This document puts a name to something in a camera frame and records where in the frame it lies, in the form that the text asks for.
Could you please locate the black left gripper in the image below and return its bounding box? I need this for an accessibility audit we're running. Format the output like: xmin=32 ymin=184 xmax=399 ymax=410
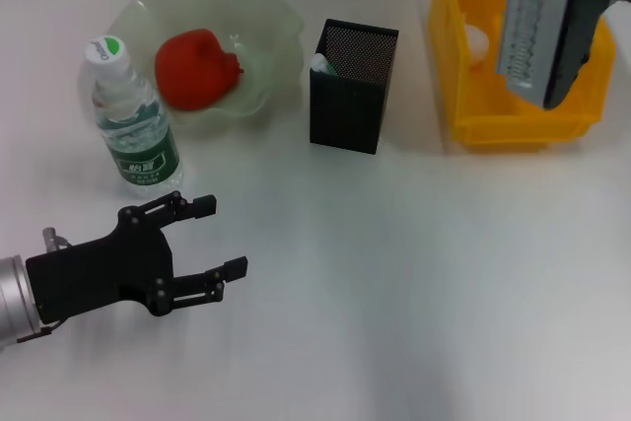
xmin=25 ymin=190 xmax=249 ymax=326

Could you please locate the white paper ball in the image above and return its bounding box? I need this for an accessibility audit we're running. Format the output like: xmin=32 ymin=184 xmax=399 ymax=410
xmin=464 ymin=22 xmax=491 ymax=70

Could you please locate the clear green-label water bottle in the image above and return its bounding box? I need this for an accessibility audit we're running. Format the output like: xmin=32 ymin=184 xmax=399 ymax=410
xmin=83 ymin=35 xmax=184 ymax=199

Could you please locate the green utility knife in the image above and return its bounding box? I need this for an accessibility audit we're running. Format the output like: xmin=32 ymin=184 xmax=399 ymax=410
xmin=310 ymin=51 xmax=339 ymax=77

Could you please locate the black mesh pen holder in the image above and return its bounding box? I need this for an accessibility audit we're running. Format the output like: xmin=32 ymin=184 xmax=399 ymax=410
xmin=309 ymin=18 xmax=399 ymax=154

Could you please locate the pale green glass fruit plate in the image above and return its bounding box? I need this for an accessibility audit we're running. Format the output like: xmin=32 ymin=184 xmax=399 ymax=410
xmin=78 ymin=0 xmax=305 ymax=142

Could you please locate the yellow plastic bin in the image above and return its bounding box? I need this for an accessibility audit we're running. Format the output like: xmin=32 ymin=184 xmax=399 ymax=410
xmin=426 ymin=0 xmax=617 ymax=154

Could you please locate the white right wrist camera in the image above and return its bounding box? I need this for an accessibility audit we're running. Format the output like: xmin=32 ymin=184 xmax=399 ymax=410
xmin=494 ymin=0 xmax=622 ymax=110

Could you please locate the left arm connector cable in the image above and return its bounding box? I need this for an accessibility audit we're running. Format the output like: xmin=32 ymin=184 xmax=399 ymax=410
xmin=17 ymin=227 xmax=74 ymax=343

